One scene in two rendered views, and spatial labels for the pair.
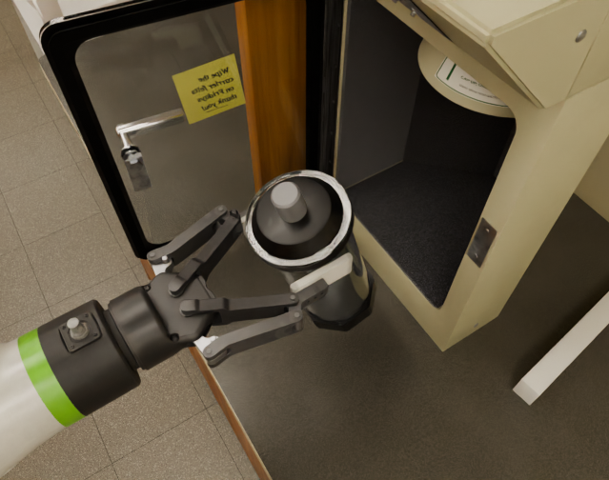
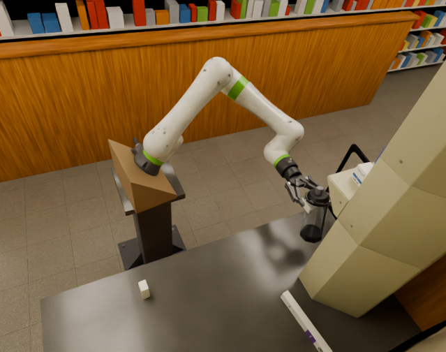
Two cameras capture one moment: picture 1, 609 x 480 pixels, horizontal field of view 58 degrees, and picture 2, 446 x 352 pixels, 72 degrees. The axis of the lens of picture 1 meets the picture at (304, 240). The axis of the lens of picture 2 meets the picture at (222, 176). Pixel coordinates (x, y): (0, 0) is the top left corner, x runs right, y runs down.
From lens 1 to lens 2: 1.03 m
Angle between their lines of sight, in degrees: 54
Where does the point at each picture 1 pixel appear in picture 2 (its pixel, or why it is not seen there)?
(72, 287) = not seen: hidden behind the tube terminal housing
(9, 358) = (285, 153)
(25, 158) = not seen: hidden behind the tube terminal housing
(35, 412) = (275, 158)
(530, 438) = (269, 292)
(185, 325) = (292, 179)
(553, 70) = (335, 202)
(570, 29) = (338, 196)
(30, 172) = not seen: hidden behind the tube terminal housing
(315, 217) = (316, 196)
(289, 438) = (273, 230)
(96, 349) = (286, 164)
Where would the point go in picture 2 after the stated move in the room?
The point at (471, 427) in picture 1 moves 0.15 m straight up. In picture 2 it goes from (273, 276) to (282, 261)
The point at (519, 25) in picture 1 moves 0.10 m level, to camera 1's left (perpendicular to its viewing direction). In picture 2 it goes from (331, 181) to (329, 160)
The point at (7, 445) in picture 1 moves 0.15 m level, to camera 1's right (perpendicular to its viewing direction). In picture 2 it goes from (270, 155) to (269, 178)
